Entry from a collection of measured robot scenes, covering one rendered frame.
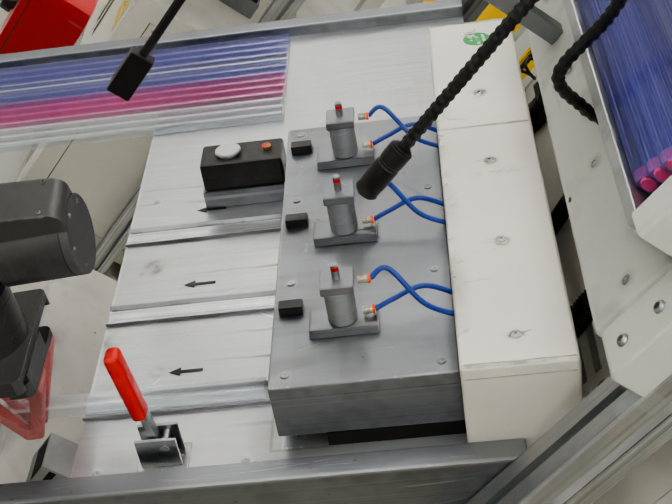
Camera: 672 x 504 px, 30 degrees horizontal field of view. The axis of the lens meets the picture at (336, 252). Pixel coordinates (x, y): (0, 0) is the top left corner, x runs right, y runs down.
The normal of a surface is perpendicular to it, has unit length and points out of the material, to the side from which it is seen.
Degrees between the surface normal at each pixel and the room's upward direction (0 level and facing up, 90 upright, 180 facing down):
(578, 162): 90
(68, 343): 0
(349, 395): 90
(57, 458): 0
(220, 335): 42
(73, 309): 0
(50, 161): 90
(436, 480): 90
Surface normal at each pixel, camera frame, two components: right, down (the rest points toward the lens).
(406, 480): -0.01, 0.61
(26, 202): -0.11, -0.64
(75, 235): 0.98, -0.16
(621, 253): -0.82, -0.46
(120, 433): -0.14, -0.79
